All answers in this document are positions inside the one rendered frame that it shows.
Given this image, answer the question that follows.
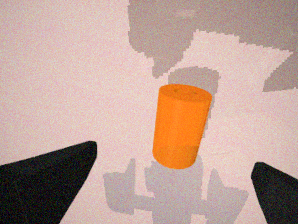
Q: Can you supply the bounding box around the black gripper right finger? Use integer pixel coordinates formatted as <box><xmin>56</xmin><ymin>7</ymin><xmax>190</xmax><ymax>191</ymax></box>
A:
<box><xmin>251</xmin><ymin>161</ymin><xmax>298</xmax><ymax>224</ymax></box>

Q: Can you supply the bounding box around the orange knob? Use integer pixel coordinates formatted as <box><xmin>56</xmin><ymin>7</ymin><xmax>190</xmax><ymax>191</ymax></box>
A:
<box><xmin>153</xmin><ymin>84</ymin><xmax>213</xmax><ymax>169</ymax></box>

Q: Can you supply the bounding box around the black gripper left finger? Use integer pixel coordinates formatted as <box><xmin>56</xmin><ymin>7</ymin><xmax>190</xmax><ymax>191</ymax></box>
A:
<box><xmin>0</xmin><ymin>141</ymin><xmax>97</xmax><ymax>224</ymax></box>

